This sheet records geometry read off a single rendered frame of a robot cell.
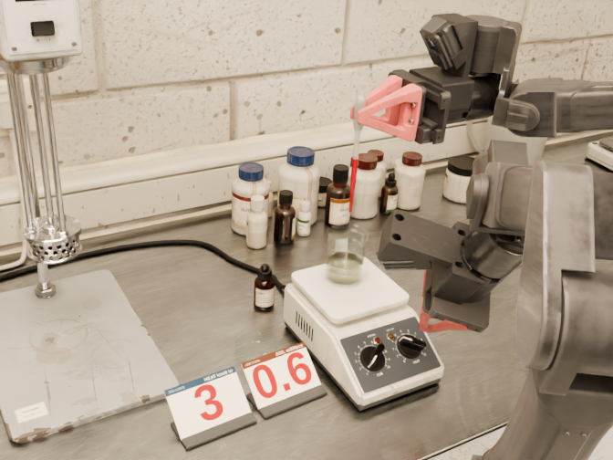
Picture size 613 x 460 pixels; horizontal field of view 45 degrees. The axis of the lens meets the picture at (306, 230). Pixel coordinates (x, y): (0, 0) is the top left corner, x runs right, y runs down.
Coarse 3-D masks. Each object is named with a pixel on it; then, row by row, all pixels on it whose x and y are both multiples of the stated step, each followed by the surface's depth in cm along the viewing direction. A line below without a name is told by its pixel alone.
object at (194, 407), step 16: (208, 384) 87; (224, 384) 88; (176, 400) 85; (192, 400) 86; (208, 400) 86; (224, 400) 87; (240, 400) 88; (176, 416) 84; (192, 416) 85; (208, 416) 85; (224, 416) 86
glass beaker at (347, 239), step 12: (336, 228) 98; (348, 228) 98; (360, 228) 97; (336, 240) 94; (348, 240) 99; (360, 240) 98; (336, 252) 95; (348, 252) 94; (360, 252) 95; (336, 264) 96; (348, 264) 95; (360, 264) 96; (336, 276) 96; (348, 276) 96; (360, 276) 97
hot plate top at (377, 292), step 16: (304, 272) 100; (320, 272) 100; (368, 272) 101; (304, 288) 96; (320, 288) 96; (336, 288) 97; (352, 288) 97; (368, 288) 97; (384, 288) 97; (400, 288) 98; (320, 304) 93; (336, 304) 94; (352, 304) 94; (368, 304) 94; (384, 304) 94; (400, 304) 95; (336, 320) 91
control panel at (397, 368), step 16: (400, 320) 95; (416, 320) 96; (352, 336) 92; (368, 336) 92; (384, 336) 93; (400, 336) 94; (416, 336) 94; (352, 352) 90; (384, 352) 92; (432, 352) 94; (352, 368) 89; (384, 368) 91; (400, 368) 91; (416, 368) 92; (432, 368) 93; (368, 384) 89; (384, 384) 89
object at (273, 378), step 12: (276, 360) 92; (288, 360) 92; (300, 360) 93; (252, 372) 90; (264, 372) 90; (276, 372) 91; (288, 372) 92; (300, 372) 92; (312, 372) 93; (252, 384) 89; (264, 384) 90; (276, 384) 90; (288, 384) 91; (300, 384) 92; (264, 396) 89; (276, 396) 90
